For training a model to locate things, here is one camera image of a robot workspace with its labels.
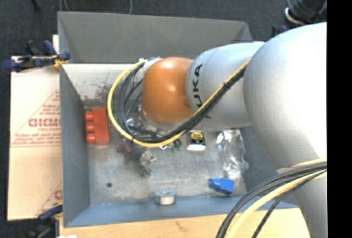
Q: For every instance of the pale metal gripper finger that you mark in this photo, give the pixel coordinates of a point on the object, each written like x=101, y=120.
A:
x=147, y=161
x=127, y=149

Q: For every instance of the red toy building brick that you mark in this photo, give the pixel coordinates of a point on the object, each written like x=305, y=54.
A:
x=98, y=127

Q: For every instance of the blue plastic block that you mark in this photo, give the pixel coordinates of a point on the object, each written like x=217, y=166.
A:
x=223, y=185

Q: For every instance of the clear plastic wrapper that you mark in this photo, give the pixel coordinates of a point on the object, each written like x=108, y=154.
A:
x=232, y=149

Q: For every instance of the grey metal bin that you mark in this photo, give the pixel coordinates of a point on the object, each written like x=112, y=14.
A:
x=154, y=39

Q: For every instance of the brown cardboard board red print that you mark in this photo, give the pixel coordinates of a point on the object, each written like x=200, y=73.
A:
x=34, y=165

